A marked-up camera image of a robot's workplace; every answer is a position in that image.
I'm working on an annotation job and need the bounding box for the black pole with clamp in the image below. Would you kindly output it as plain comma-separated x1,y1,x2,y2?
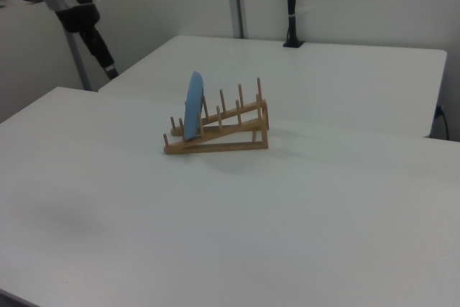
282,0,305,49

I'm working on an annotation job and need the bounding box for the black cable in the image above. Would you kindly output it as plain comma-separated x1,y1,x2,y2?
434,104,451,140

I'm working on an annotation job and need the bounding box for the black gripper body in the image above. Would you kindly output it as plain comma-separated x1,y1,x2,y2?
55,4,101,35

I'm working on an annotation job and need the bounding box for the blue round plate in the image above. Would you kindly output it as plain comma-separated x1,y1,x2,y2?
183,70,206,141

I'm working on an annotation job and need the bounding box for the wooden plate rack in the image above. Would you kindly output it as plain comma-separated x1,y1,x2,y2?
162,77,270,155

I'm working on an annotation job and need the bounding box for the thin grey metal post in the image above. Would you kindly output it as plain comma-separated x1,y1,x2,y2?
65,29,92,91

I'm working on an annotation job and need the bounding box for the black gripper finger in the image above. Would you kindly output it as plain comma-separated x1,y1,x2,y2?
86,25,120,78
79,30,109,74

